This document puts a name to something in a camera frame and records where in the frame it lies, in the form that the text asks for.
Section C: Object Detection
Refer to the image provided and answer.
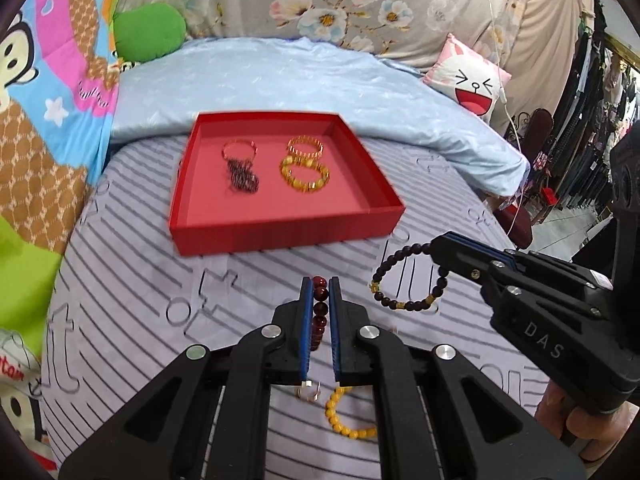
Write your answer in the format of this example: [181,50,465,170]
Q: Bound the light blue quilt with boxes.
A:
[109,37,531,196]

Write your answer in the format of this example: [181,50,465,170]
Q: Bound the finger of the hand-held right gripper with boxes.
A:
[430,236,608,311]
[445,232,613,291]

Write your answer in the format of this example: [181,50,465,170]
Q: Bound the grey striped bedsheet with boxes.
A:
[40,135,551,480]

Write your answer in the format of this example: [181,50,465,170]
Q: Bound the thin gold bangle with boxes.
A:
[222,140,258,162]

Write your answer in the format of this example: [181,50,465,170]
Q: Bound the chunky gold bracelet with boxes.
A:
[286,135,325,161]

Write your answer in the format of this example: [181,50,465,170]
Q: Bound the dark red bead bracelet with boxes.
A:
[310,275,331,353]

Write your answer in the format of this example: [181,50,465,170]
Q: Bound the rack of hanging clothes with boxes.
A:
[550,0,640,211]

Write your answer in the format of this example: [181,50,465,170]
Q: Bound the person's right hand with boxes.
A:
[535,385,640,463]

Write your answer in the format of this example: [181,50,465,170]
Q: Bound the translucent yellow bead bracelet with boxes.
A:
[281,156,331,192]

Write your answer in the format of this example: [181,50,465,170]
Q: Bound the black metal chair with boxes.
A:
[495,107,556,248]

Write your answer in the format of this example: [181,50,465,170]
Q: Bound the green pillow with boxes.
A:
[112,2,188,63]

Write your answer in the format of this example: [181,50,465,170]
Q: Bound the white cat face cushion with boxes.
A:
[424,33,512,120]

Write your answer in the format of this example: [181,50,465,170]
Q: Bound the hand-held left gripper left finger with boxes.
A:
[59,276,317,480]

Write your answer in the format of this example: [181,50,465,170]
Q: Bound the purple bead bracelet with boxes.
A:
[225,157,261,193]

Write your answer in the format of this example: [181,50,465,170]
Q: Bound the red cardboard box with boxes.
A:
[168,111,407,257]

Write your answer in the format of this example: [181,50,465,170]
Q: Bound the white cable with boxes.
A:
[482,0,526,236]

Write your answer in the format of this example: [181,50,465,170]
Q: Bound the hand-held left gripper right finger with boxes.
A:
[327,276,586,480]

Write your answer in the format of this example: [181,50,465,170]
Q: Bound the dark bead bracelet gold accents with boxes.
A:
[370,242,451,313]

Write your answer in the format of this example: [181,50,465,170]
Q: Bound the cartoon monkey blanket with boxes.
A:
[0,0,126,466]

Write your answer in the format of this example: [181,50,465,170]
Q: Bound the beige hanging cloth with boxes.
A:
[495,0,596,121]

